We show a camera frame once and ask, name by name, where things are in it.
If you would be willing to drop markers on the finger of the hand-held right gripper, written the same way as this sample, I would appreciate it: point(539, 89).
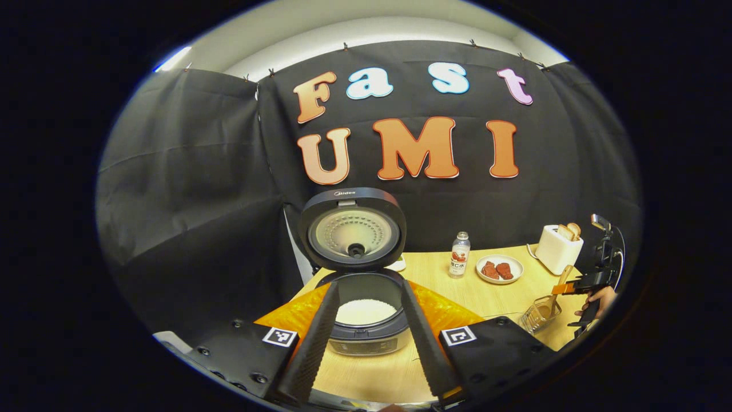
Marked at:
point(583, 283)

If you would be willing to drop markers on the white toaster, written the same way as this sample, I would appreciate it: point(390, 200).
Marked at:
point(557, 252)

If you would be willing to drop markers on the ceiling light panel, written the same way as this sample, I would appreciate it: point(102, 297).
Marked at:
point(171, 59)

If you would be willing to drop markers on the white divided seasoning dish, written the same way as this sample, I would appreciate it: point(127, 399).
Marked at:
point(398, 265)

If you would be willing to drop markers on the wooden spoon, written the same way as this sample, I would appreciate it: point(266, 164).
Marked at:
point(565, 274)

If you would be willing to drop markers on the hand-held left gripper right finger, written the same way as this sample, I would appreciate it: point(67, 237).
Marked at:
point(426, 343)

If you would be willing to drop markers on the white round plate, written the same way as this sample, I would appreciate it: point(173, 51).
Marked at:
point(517, 266)

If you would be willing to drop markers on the red meat piece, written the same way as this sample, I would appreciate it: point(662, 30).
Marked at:
point(490, 270)
point(505, 271)

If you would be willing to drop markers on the toast bread slice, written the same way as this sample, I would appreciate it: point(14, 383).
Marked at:
point(575, 229)
point(566, 232)

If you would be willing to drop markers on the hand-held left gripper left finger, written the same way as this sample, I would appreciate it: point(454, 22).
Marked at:
point(317, 349)

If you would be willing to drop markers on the white rice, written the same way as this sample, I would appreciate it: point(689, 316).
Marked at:
point(366, 312)

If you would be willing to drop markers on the dark grey rice cooker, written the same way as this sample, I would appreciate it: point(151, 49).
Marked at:
point(354, 229)

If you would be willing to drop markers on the clear drink bottle red label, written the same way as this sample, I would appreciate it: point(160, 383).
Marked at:
point(459, 263)

